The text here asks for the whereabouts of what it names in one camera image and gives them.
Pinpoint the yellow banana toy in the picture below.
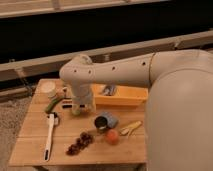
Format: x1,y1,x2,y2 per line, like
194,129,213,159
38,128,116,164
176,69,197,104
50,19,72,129
119,121,142,137

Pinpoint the orange plastic bin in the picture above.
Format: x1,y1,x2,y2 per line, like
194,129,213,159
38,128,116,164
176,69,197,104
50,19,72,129
92,84,148,106

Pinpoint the green cucumber toy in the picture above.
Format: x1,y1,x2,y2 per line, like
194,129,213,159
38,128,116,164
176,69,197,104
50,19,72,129
44,97,63,114

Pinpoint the purple grape bunch toy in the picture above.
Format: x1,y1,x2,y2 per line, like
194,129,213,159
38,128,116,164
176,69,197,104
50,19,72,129
66,132,94,156

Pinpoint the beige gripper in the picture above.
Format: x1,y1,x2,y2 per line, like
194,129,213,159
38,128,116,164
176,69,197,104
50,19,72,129
71,84,96,116

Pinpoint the grey object in bin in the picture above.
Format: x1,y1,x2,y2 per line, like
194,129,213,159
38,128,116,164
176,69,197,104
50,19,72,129
101,85,116,96

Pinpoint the white cup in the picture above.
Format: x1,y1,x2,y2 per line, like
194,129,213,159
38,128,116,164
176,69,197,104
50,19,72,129
41,81,56,98

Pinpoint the dark metal can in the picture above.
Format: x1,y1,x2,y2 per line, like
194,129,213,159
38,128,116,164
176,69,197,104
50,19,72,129
94,116,108,133

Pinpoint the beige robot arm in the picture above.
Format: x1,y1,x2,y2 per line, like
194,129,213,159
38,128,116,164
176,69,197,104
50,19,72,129
59,49,213,171

